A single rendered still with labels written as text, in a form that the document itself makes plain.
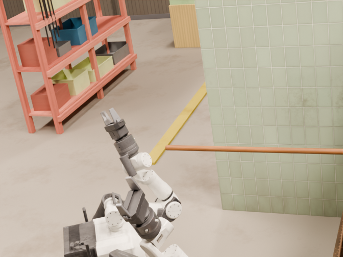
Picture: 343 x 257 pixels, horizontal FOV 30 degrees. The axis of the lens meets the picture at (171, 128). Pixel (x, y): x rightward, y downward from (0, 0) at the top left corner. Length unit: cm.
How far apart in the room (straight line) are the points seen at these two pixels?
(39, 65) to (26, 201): 174
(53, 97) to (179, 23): 292
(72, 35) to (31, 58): 71
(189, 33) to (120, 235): 697
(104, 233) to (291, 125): 245
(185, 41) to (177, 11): 44
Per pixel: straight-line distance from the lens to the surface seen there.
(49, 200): 583
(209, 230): 495
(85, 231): 255
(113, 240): 245
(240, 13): 446
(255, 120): 472
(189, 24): 922
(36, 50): 685
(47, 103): 718
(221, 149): 345
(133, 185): 208
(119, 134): 266
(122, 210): 201
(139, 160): 267
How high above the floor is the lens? 272
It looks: 24 degrees down
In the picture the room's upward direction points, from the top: 9 degrees counter-clockwise
